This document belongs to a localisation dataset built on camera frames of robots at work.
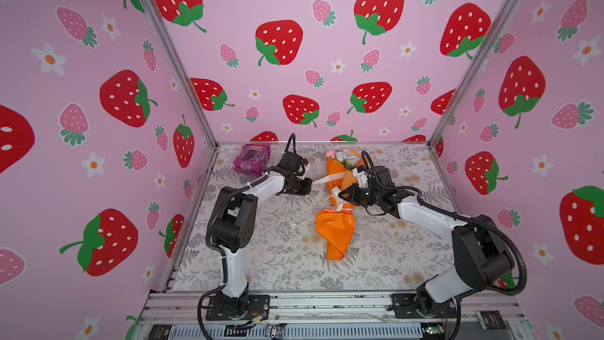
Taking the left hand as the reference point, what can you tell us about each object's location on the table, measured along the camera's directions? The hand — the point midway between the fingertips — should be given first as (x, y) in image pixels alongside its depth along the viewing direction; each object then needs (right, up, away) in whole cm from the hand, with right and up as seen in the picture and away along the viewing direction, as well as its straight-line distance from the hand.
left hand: (311, 188), depth 96 cm
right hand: (+10, -1, -9) cm, 14 cm away
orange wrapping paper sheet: (+10, -12, -10) cm, 18 cm away
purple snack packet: (-28, +12, +11) cm, 32 cm away
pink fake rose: (+9, +15, +12) cm, 21 cm away
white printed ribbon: (+9, -1, -8) cm, 12 cm away
